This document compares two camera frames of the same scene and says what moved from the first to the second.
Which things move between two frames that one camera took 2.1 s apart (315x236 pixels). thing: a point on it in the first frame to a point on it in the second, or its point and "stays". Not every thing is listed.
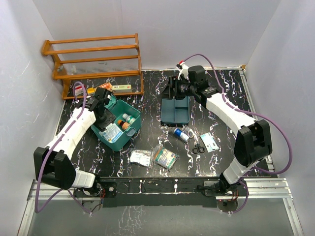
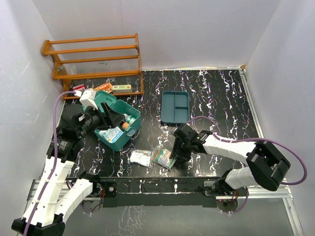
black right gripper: x=168 y=93 to x=182 y=156
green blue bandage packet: x=164 y=156 stays
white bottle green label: x=129 y=118 stays
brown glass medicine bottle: x=124 y=125 stays
